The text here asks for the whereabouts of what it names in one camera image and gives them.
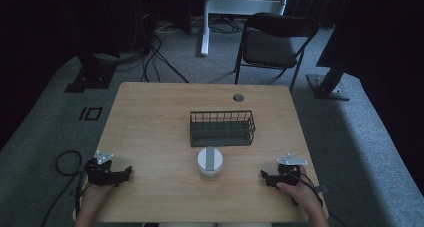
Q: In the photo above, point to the person's left hand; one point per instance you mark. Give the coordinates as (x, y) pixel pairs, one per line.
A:
(95, 193)

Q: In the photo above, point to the black metal stand base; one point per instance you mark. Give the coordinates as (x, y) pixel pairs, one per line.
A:
(328, 87)
(91, 77)

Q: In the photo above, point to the black folding chair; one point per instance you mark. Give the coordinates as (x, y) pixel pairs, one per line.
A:
(273, 47)

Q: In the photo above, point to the white metal desk frame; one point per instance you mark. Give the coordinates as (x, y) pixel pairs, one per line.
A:
(233, 6)

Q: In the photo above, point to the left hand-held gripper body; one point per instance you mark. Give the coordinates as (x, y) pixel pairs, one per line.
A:
(100, 175)

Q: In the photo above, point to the person's right hand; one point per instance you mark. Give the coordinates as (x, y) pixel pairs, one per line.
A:
(298, 192)

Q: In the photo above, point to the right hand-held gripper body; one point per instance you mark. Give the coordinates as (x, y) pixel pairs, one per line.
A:
(289, 173)

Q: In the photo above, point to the white cup with lid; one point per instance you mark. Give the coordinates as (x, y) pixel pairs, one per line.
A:
(209, 163)

